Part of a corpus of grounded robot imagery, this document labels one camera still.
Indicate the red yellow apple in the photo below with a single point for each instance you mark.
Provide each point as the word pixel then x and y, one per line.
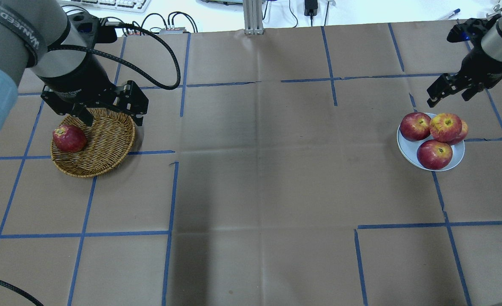
pixel 445 127

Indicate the light blue plate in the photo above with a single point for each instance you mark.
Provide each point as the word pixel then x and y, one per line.
pixel 409 150

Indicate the blue white pen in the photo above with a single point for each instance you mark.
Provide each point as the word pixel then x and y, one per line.
pixel 450 14

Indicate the aluminium frame post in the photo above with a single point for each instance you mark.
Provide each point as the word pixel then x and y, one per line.
pixel 253 13

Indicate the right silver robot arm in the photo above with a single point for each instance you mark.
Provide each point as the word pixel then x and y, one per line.
pixel 492 43

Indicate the dark red apple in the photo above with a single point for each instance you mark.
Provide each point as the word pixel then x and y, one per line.
pixel 69 138

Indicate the white keyboard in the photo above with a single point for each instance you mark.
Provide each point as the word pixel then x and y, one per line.
pixel 117 5

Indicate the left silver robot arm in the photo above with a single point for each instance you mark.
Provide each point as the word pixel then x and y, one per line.
pixel 28 29

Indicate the red apple plate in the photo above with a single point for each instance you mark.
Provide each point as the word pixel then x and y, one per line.
pixel 434 155
pixel 415 126
pixel 462 134

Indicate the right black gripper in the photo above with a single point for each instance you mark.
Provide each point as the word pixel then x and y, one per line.
pixel 479 68

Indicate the red apple plate front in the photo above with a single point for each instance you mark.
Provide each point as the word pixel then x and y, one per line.
pixel 462 134

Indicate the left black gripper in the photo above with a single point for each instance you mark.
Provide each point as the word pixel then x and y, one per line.
pixel 75 81

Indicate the red apple plate back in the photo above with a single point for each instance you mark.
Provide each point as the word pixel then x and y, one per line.
pixel 415 126

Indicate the red apple plate left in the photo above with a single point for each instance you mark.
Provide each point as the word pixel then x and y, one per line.
pixel 434 155

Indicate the black power adapter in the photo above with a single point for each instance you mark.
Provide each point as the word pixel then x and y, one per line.
pixel 310 8

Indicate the woven wicker basket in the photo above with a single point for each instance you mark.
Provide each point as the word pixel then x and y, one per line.
pixel 109 140

